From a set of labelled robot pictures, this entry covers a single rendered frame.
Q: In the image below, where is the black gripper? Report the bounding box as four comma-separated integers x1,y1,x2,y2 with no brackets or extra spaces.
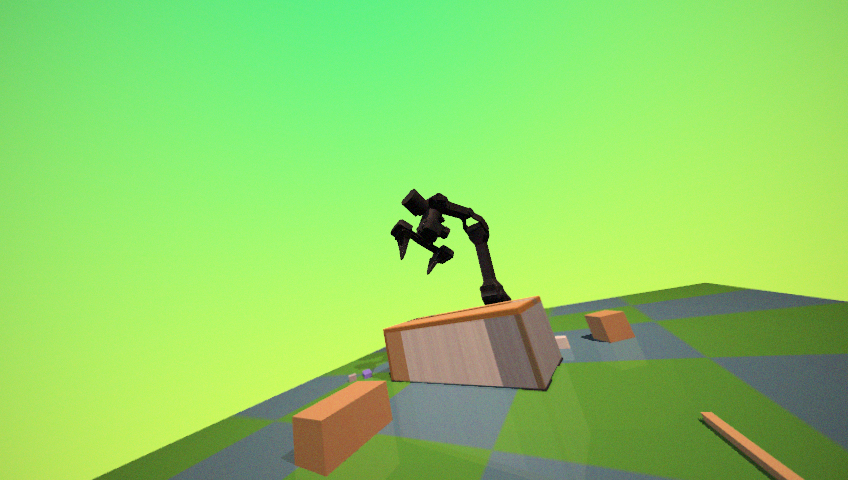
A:
390,218,454,275

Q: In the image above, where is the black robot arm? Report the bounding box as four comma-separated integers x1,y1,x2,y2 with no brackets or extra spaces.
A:
401,189,511,305

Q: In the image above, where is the orange flat bar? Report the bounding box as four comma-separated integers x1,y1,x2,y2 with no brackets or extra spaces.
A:
700,412,803,480

